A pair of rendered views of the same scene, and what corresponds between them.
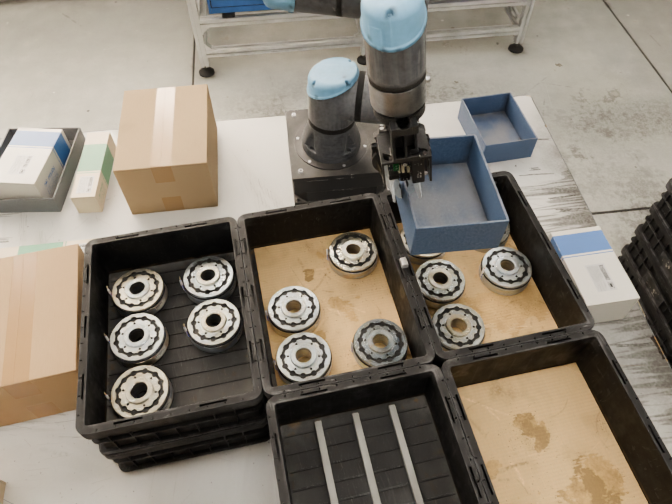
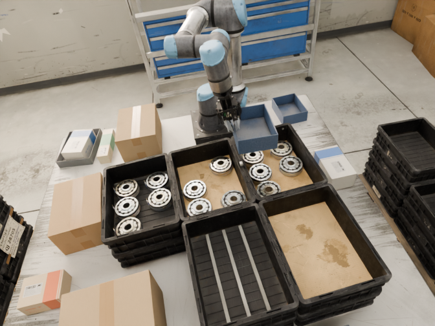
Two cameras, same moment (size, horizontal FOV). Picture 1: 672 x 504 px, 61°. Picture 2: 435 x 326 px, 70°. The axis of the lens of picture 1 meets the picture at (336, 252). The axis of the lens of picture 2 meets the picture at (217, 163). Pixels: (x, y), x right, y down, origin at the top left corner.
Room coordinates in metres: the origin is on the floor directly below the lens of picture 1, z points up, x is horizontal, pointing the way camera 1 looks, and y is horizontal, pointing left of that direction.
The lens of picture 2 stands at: (-0.29, -0.11, 1.89)
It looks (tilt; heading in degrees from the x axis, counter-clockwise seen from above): 46 degrees down; 5
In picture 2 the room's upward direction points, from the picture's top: 9 degrees counter-clockwise
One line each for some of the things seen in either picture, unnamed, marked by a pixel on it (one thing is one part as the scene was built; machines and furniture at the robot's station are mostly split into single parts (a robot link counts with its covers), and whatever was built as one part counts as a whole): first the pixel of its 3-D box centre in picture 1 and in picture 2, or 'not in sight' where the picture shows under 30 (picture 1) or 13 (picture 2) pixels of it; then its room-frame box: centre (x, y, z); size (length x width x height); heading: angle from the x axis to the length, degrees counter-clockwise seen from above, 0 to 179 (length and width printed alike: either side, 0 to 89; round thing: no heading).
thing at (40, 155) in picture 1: (33, 166); (80, 145); (1.06, 0.80, 0.75); 0.20 x 0.12 x 0.09; 176
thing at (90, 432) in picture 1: (167, 314); (138, 193); (0.52, 0.31, 0.92); 0.40 x 0.30 x 0.02; 13
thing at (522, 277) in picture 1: (506, 267); (290, 163); (0.67, -0.35, 0.86); 0.10 x 0.10 x 0.01
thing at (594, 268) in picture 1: (586, 275); (333, 167); (0.72, -0.57, 0.75); 0.20 x 0.12 x 0.09; 10
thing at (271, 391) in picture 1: (327, 284); (208, 176); (0.58, 0.02, 0.92); 0.40 x 0.30 x 0.02; 13
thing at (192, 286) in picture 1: (208, 276); (156, 180); (0.64, 0.26, 0.86); 0.10 x 0.10 x 0.01
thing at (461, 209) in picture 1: (444, 192); (252, 127); (0.65, -0.18, 1.10); 0.20 x 0.15 x 0.07; 7
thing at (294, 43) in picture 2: not in sight; (270, 31); (2.65, -0.55, 0.60); 0.72 x 0.03 x 0.56; 97
